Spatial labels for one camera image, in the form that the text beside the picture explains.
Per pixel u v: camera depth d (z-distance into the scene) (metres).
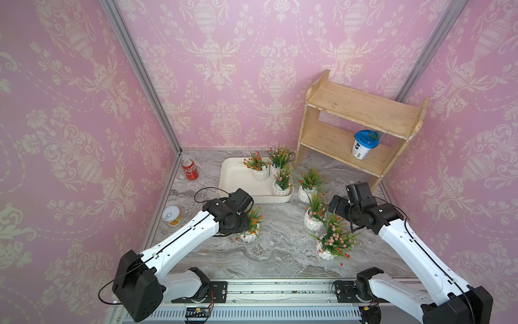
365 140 0.82
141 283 0.38
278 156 0.97
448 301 0.38
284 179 0.91
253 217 0.76
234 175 1.09
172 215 0.88
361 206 0.59
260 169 1.02
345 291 0.73
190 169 1.00
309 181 0.90
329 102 0.79
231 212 0.55
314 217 0.85
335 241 0.72
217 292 0.74
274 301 0.73
